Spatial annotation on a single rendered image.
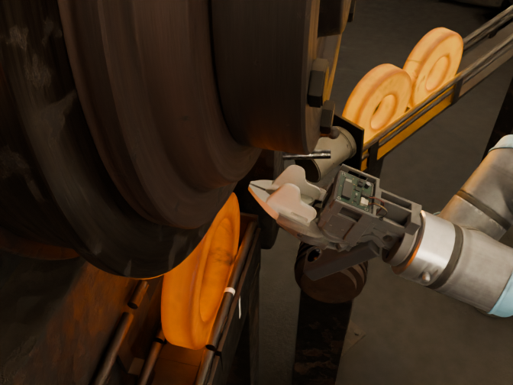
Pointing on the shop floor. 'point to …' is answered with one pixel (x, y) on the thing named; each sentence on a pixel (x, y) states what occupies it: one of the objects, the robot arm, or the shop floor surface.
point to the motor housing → (323, 319)
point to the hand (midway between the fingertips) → (256, 192)
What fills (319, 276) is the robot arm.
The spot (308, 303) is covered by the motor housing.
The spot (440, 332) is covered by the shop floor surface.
